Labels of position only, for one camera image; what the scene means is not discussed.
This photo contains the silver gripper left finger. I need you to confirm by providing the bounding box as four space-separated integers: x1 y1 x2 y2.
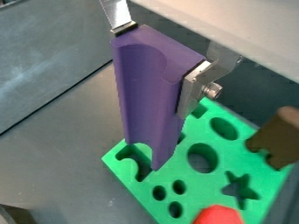
98 0 137 36

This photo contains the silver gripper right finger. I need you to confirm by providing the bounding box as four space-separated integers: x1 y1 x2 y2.
176 42 242 119

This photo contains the purple arch channel block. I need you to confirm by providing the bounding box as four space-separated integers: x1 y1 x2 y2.
110 25 204 170

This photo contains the green shape sorter board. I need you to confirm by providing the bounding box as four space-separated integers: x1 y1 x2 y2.
101 99 292 224

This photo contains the black curved fixture stand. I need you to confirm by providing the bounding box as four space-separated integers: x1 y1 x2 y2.
0 204 37 224

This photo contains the brown double-leg block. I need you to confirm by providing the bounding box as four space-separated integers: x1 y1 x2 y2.
245 106 299 170

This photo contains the red hexagonal prism block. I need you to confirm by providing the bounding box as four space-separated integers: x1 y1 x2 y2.
192 205 244 224

